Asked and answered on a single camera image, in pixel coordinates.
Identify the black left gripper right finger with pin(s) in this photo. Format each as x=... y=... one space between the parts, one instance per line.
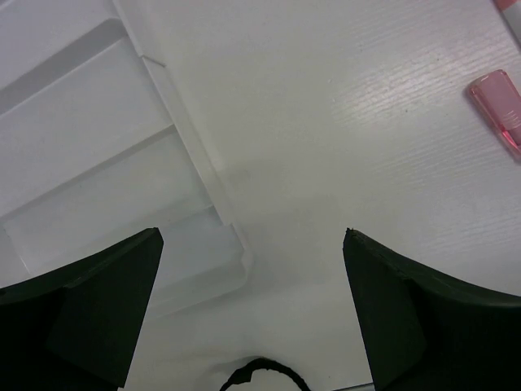
x=425 y=330

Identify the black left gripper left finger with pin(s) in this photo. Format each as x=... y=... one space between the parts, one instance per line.
x=77 y=327

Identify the white plastic organizer tray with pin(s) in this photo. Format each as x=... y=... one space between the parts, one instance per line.
x=96 y=145

